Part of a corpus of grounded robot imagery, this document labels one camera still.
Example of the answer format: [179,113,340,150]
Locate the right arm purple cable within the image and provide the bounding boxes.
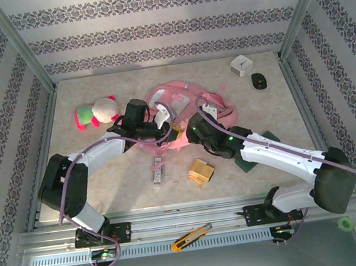
[195,77,356,256]

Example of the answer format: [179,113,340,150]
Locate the slotted grey cable duct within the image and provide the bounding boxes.
[29,227,273,266]

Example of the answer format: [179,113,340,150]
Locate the white square alarm clock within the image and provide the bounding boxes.
[228,53,255,79]

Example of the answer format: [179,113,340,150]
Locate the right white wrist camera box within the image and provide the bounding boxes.
[201,101,220,122]

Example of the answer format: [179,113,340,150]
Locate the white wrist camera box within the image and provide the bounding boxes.
[201,101,220,122]
[153,99,175,131]

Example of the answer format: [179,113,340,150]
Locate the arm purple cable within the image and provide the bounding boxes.
[44,99,192,266]
[195,77,356,256]

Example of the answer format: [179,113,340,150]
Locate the black computer mouse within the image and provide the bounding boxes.
[250,71,270,91]

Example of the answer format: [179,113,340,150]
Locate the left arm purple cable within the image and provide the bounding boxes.
[44,99,192,266]

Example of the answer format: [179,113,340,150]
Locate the small circuit board green light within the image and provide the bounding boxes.
[270,224,296,238]
[90,248,118,261]

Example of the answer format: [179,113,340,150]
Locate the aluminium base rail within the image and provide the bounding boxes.
[13,182,356,257]

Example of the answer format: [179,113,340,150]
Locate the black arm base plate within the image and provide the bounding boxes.
[235,198,304,229]
[72,221,134,249]

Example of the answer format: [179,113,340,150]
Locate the yellow wooden block toy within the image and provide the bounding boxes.
[186,157,218,191]

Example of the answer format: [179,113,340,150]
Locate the aluminium corner post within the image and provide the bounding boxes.
[272,0,340,59]
[0,0,58,97]

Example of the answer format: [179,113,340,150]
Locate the white green pink plush toy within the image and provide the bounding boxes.
[72,94,123,133]

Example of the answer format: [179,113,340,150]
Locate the aluminium side rail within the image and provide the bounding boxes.
[277,51,348,196]
[10,84,75,232]

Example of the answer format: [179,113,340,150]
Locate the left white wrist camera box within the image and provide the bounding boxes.
[153,99,175,131]

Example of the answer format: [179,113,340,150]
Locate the yellow black utility knife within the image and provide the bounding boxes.
[168,222,215,254]

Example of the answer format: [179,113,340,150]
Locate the silver rectangular bar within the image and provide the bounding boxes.
[150,155,168,191]

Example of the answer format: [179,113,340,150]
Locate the pink school backpack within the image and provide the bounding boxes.
[132,73,246,174]

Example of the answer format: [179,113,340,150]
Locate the green tape roll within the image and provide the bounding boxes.
[337,216,356,233]

